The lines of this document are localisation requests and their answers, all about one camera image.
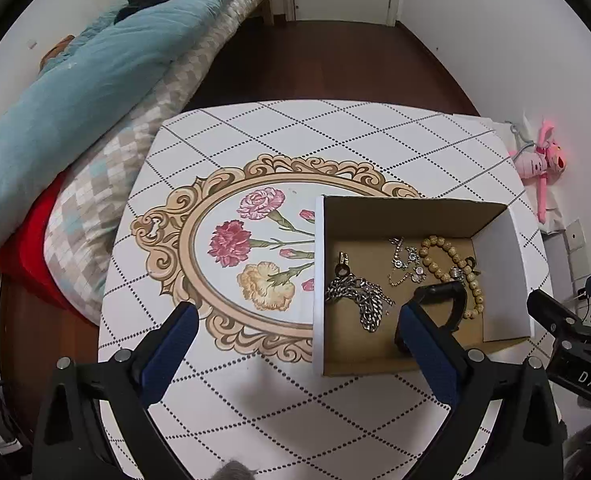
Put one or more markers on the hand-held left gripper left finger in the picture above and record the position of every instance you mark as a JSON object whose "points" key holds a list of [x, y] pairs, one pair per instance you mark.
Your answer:
{"points": [[174, 351]]}

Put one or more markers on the pink plush toy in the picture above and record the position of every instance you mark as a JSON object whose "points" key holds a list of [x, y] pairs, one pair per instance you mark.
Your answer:
{"points": [[535, 165]]}

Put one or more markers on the red blanket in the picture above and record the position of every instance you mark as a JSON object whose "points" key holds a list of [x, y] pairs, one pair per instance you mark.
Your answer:
{"points": [[30, 255]]}

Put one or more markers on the white cardboard box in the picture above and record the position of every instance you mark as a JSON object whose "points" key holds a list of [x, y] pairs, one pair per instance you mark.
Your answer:
{"points": [[505, 280]]}

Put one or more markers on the grey checkered quilt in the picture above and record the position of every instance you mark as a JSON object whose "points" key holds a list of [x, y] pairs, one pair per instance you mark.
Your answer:
{"points": [[90, 220]]}

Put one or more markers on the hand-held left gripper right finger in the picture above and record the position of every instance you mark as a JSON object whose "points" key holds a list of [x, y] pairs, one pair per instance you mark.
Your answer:
{"points": [[425, 350]]}

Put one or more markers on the small metal earring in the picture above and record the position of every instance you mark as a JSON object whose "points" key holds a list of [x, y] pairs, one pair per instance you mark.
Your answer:
{"points": [[344, 258]]}

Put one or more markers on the black plug-in charger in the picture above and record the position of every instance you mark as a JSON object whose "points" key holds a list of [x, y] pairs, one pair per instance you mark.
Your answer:
{"points": [[581, 294]]}

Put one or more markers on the wooden bed frame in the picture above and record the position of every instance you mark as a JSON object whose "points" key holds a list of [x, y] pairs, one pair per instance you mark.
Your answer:
{"points": [[270, 7]]}

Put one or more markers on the white floral diamond-pattern tablecloth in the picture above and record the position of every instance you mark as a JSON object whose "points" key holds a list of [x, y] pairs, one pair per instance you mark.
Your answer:
{"points": [[225, 400]]}

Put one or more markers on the white wall socket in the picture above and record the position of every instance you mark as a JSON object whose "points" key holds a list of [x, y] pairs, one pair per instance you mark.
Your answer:
{"points": [[574, 236]]}

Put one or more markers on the grey fuzzy tuft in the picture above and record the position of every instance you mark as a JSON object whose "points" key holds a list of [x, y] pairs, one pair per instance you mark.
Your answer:
{"points": [[234, 471]]}

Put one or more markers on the black wristband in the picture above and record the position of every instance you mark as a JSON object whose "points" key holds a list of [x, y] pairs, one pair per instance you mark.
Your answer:
{"points": [[453, 305]]}

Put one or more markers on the light blue duvet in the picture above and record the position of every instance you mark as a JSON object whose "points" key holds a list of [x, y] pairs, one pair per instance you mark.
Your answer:
{"points": [[75, 100]]}

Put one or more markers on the brown wooden headboard piece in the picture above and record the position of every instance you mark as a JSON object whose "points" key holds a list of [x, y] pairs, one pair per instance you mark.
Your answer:
{"points": [[58, 52]]}

